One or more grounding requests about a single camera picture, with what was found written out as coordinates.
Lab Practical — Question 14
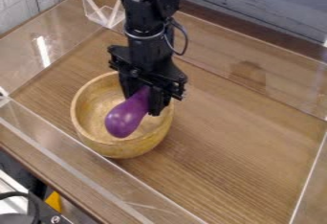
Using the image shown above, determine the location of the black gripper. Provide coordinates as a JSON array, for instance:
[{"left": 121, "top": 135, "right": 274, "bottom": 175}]
[{"left": 107, "top": 34, "right": 189, "bottom": 116}]

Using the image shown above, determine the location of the purple toy eggplant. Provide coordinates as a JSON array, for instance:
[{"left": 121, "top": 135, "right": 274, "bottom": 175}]
[{"left": 105, "top": 86, "right": 150, "bottom": 138}]

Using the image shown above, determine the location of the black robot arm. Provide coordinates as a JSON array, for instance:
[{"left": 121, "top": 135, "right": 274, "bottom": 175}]
[{"left": 107, "top": 0, "right": 189, "bottom": 116}]

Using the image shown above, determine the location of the brown wooden bowl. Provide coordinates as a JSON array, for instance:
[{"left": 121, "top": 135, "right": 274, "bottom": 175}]
[{"left": 71, "top": 72, "right": 174, "bottom": 159}]

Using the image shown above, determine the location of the yellow black device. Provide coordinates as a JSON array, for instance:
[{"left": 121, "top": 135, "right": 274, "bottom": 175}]
[{"left": 25, "top": 189, "right": 75, "bottom": 224}]

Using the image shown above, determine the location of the clear acrylic corner bracket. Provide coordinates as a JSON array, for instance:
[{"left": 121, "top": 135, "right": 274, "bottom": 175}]
[{"left": 82, "top": 0, "right": 126, "bottom": 29}]

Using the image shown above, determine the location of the clear acrylic tray wall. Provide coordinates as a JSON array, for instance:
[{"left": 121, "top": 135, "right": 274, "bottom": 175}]
[{"left": 0, "top": 0, "right": 327, "bottom": 224}]

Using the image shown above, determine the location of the black cable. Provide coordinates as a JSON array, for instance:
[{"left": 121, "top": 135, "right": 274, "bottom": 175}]
[{"left": 0, "top": 191, "right": 41, "bottom": 224}]

